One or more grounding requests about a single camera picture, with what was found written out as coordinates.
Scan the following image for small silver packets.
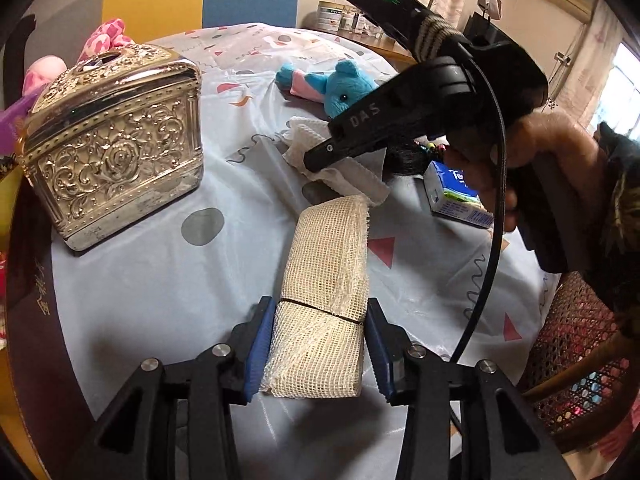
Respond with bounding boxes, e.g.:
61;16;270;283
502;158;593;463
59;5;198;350
357;12;386;38

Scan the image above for blue tissue packet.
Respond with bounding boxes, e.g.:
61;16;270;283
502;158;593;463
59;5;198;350
422;161;496;231

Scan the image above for black cable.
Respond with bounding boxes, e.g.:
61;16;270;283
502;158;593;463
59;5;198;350
450;45;508;366

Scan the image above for black beaded hairpiece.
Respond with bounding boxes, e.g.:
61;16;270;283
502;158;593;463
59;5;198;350
382;140;451;176

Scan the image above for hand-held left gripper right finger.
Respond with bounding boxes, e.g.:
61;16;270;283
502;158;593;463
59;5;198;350
365;297;576;480

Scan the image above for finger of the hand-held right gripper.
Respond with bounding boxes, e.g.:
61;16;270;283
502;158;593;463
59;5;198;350
303;55;468;173

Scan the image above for bright side window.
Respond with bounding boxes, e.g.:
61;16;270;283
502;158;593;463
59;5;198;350
612;42;640;141

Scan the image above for white textured towel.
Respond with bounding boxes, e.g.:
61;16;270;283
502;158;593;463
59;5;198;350
282;116;391;206

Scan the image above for beige mesh cloth bundle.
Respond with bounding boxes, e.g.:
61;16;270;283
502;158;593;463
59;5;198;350
258;195;371;398

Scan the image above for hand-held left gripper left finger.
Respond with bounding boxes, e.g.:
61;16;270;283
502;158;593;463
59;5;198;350
75;296;277;480

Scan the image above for pale side curtain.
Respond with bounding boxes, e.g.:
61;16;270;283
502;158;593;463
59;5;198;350
560;10;626;131

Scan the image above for blue plush elephant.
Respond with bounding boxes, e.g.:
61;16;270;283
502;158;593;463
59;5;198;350
275;59;381;120

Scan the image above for person's right hand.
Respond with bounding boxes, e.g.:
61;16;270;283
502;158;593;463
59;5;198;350
442;109;603;233

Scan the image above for pink spotted plush toy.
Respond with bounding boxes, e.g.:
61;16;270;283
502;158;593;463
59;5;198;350
22;17;136;96

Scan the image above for ornate silver tissue box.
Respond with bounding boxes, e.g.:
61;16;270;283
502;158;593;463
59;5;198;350
17;42;206;253

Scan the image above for rattan chair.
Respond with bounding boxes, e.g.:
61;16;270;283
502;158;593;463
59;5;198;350
515;270;640;453

